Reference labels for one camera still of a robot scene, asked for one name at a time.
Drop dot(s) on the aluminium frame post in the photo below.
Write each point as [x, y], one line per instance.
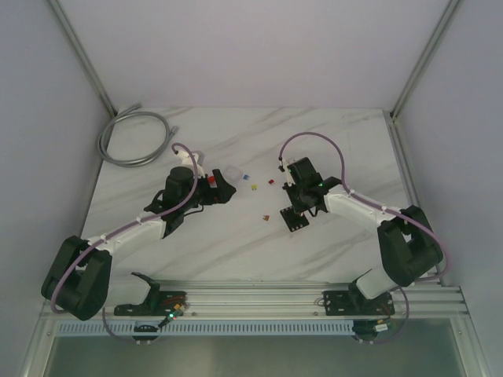
[85, 63]
[426, 56]

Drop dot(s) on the clear plastic fuse box cover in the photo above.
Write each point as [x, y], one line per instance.
[232, 174]

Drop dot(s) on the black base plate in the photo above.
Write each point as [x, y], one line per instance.
[161, 303]
[355, 304]

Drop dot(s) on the aluminium front rail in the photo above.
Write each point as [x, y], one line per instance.
[281, 300]

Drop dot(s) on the grey slotted cable duct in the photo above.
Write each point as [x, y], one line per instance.
[181, 327]

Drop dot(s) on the black fuse box base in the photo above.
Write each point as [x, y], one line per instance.
[293, 220]

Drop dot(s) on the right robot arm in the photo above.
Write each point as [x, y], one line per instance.
[406, 244]

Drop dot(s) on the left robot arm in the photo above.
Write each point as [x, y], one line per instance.
[80, 280]

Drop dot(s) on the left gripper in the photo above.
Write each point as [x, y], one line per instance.
[214, 188]

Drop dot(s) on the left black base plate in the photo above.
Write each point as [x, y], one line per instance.
[161, 303]

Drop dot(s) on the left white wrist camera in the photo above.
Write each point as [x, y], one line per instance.
[186, 160]

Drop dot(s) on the left aluminium frame post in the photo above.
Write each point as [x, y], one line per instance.
[85, 63]

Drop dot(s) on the right aluminium frame post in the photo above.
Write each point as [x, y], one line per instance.
[426, 56]

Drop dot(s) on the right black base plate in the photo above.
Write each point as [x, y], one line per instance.
[355, 304]

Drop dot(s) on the red handled screwdriver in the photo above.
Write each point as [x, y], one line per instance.
[212, 181]

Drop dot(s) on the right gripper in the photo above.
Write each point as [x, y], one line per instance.
[298, 207]

